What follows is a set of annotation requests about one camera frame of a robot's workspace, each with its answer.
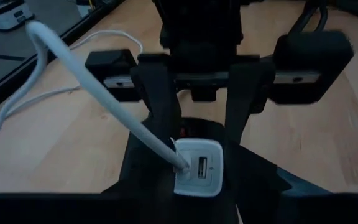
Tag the white device box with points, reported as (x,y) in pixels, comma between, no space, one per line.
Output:
(2,20)

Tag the white USB charger adapter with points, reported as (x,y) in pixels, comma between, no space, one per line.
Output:
(211,174)

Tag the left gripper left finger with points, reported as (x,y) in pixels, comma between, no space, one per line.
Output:
(73,208)

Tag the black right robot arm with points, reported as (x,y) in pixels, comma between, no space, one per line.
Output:
(197,21)

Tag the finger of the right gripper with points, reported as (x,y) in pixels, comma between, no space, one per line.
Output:
(247,90)
(157,87)

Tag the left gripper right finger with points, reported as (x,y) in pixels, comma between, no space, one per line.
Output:
(291,208)

